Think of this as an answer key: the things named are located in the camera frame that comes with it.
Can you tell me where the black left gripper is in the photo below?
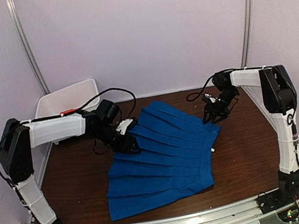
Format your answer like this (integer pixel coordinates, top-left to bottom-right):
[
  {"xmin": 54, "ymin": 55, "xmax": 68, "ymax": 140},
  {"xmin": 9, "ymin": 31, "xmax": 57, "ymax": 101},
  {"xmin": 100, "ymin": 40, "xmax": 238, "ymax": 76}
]
[{"xmin": 91, "ymin": 120, "xmax": 142, "ymax": 162}]

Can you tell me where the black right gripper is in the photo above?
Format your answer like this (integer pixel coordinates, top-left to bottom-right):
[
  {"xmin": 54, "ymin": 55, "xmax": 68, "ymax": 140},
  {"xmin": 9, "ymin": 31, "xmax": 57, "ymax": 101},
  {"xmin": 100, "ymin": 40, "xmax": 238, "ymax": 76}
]
[{"xmin": 199, "ymin": 88, "xmax": 243, "ymax": 126}]

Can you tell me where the blue pleated skirt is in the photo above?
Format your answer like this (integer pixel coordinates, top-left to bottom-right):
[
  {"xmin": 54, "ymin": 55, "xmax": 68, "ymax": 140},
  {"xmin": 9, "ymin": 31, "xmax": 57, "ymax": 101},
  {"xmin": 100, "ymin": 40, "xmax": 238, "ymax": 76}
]
[{"xmin": 107, "ymin": 101, "xmax": 221, "ymax": 221}]

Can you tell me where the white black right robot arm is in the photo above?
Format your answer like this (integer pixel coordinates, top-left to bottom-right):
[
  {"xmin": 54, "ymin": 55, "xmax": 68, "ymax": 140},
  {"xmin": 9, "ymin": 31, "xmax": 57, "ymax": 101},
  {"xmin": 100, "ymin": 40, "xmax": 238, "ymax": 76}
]
[{"xmin": 197, "ymin": 65, "xmax": 299, "ymax": 177}]

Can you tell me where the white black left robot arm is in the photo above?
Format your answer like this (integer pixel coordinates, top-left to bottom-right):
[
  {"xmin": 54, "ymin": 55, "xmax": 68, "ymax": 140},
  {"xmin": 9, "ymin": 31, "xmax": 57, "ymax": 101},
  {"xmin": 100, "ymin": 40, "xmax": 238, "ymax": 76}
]
[{"xmin": 0, "ymin": 99, "xmax": 141, "ymax": 224}]

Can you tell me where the white plastic laundry bin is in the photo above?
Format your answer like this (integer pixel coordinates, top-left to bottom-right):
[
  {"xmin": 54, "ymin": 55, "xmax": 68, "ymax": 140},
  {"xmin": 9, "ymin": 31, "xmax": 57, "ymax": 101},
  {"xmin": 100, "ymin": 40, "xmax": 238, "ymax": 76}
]
[{"xmin": 31, "ymin": 77, "xmax": 107, "ymax": 149}]

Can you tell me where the right round circuit board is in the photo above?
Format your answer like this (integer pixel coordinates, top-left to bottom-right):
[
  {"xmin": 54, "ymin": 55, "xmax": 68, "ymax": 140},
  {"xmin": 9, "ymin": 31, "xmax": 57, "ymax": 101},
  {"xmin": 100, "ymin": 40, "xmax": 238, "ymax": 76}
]
[{"xmin": 277, "ymin": 205, "xmax": 299, "ymax": 223}]

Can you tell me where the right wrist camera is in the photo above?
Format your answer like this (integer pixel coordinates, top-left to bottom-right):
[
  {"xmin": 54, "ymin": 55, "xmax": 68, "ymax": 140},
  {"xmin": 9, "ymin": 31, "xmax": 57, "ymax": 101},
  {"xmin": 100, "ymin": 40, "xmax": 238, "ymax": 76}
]
[{"xmin": 202, "ymin": 93, "xmax": 218, "ymax": 103}]

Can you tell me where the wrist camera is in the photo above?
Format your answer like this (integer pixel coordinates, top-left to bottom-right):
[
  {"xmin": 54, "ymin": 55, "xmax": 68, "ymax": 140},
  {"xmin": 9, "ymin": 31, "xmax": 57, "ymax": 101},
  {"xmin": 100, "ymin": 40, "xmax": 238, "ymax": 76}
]
[
  {"xmin": 202, "ymin": 93, "xmax": 218, "ymax": 103},
  {"xmin": 116, "ymin": 117, "xmax": 138, "ymax": 135}
]

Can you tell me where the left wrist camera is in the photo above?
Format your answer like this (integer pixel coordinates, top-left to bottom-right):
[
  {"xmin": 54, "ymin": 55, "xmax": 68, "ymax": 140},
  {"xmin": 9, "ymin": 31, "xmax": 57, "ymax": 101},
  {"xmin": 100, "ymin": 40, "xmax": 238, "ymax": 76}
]
[{"xmin": 116, "ymin": 117, "xmax": 138, "ymax": 135}]

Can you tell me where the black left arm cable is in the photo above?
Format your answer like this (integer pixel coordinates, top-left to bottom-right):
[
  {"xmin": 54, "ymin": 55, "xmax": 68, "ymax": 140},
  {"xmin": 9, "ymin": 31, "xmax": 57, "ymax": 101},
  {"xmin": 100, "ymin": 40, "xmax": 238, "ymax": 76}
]
[{"xmin": 74, "ymin": 83, "xmax": 141, "ymax": 128}]

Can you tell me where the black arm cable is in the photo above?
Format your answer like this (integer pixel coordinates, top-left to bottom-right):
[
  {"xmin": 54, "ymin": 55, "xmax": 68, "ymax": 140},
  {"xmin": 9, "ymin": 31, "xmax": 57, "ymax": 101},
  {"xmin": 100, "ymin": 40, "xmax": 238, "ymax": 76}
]
[
  {"xmin": 183, "ymin": 67, "xmax": 240, "ymax": 103},
  {"xmin": 74, "ymin": 83, "xmax": 141, "ymax": 128}
]

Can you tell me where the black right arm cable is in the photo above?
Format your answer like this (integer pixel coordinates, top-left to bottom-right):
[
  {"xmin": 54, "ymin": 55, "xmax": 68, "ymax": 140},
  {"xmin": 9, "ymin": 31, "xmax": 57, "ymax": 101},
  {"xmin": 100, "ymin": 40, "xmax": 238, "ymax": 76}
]
[{"xmin": 183, "ymin": 67, "xmax": 240, "ymax": 103}]

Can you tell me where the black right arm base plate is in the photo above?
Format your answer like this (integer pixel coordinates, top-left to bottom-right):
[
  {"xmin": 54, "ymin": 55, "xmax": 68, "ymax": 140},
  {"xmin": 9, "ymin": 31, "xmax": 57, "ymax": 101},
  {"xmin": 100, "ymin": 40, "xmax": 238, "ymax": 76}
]
[{"xmin": 256, "ymin": 181, "xmax": 299, "ymax": 214}]

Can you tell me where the aluminium frame post right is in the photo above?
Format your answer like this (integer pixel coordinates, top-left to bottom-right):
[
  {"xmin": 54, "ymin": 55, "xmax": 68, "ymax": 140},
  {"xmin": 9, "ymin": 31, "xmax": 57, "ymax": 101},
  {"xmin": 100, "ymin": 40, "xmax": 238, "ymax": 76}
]
[{"xmin": 227, "ymin": 0, "xmax": 272, "ymax": 72}]

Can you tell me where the aluminium frame post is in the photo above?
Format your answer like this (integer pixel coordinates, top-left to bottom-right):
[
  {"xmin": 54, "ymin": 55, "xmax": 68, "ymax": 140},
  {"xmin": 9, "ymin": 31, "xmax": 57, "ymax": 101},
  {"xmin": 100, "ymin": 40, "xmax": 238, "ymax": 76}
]
[
  {"xmin": 5, "ymin": 0, "xmax": 50, "ymax": 95},
  {"xmin": 227, "ymin": 0, "xmax": 272, "ymax": 72}
]

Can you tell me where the aluminium frame post left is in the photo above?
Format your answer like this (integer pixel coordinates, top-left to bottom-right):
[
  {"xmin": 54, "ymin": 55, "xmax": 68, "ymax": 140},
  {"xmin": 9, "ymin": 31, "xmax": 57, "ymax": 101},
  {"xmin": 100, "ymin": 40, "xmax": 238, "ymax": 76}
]
[{"xmin": 5, "ymin": 0, "xmax": 50, "ymax": 95}]

